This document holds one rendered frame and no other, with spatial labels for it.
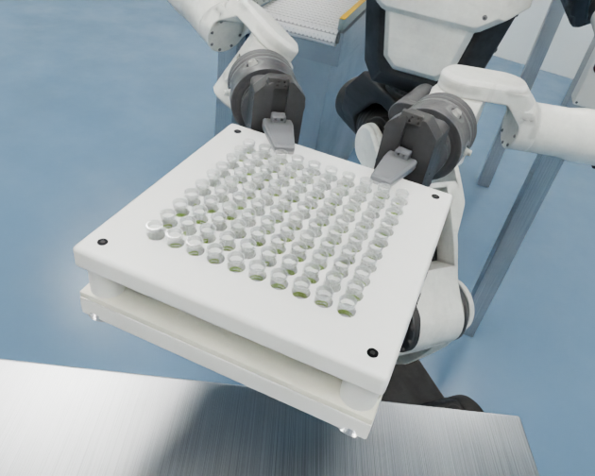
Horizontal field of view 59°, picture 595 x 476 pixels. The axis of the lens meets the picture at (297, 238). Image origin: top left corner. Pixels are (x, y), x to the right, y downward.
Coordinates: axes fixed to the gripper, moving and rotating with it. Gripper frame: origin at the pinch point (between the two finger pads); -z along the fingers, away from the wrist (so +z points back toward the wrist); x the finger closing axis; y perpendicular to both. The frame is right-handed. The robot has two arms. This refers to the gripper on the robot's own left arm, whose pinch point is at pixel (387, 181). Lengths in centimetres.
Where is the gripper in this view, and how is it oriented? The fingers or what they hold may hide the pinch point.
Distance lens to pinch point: 54.5
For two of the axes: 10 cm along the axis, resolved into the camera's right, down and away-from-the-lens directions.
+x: -1.4, 7.8, 6.0
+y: -8.5, -4.1, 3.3
